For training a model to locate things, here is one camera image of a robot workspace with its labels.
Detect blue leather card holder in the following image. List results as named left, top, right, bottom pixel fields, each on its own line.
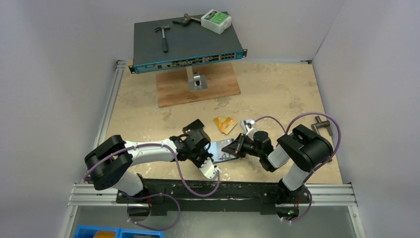
left=208, top=138, right=238, bottom=164

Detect black credit card stack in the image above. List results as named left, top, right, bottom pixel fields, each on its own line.
left=182, top=119, right=205, bottom=135

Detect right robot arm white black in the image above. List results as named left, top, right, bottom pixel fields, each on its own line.
left=222, top=124, right=333, bottom=202

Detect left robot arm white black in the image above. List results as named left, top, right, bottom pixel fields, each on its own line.
left=84, top=129, right=219, bottom=203

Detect brown wooden board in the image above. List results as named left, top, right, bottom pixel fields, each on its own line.
left=156, top=63, right=241, bottom=108

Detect small black hammer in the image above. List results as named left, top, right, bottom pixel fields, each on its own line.
left=155, top=25, right=170, bottom=53

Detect white green electrical box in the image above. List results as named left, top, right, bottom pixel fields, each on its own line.
left=200, top=9, right=232, bottom=34

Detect dark metal tool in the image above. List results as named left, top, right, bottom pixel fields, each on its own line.
left=172, top=13, right=201, bottom=26

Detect blue plastic bin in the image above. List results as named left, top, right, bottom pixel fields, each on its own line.
left=73, top=225, right=165, bottom=238

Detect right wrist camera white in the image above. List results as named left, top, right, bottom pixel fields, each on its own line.
left=244, top=120, right=255, bottom=135

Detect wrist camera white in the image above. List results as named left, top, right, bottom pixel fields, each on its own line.
left=198, top=157, right=220, bottom=180
left=244, top=120, right=255, bottom=135

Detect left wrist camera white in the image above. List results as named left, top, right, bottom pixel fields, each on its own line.
left=198, top=157, right=220, bottom=180

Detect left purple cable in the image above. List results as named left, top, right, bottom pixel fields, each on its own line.
left=83, top=143, right=221, bottom=198

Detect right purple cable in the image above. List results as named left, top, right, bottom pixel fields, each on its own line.
left=251, top=112, right=342, bottom=184

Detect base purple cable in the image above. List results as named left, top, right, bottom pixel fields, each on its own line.
left=126, top=193, right=182, bottom=231

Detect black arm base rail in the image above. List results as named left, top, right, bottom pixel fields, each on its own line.
left=116, top=179, right=311, bottom=218

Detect metal stand bracket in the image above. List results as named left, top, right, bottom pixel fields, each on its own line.
left=186, top=66, right=208, bottom=92

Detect metal door handle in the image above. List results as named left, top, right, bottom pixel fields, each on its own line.
left=311, top=115, right=333, bottom=144

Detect blue network switch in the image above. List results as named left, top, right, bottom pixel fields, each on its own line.
left=129, top=17, right=248, bottom=74

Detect aluminium frame rail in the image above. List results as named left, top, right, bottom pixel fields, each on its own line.
left=67, top=183, right=357, bottom=206

